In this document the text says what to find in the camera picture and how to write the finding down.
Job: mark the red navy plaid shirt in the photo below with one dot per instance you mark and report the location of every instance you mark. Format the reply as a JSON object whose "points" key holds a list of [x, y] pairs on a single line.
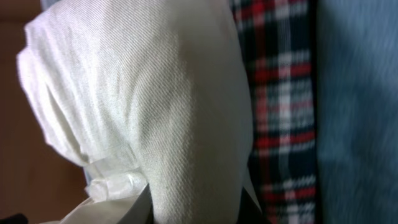
{"points": [[275, 38]]}

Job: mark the cream cloth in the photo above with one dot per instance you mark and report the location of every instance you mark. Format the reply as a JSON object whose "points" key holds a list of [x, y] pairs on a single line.
{"points": [[151, 98]]}

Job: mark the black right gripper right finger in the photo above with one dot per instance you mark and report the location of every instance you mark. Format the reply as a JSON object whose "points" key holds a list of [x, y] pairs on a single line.
{"points": [[249, 213]]}

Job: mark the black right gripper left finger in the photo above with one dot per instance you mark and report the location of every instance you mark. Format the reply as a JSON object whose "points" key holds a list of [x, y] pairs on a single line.
{"points": [[150, 217]]}

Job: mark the blue denim jeans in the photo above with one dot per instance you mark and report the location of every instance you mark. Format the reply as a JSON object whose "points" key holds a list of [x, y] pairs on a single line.
{"points": [[357, 110]]}

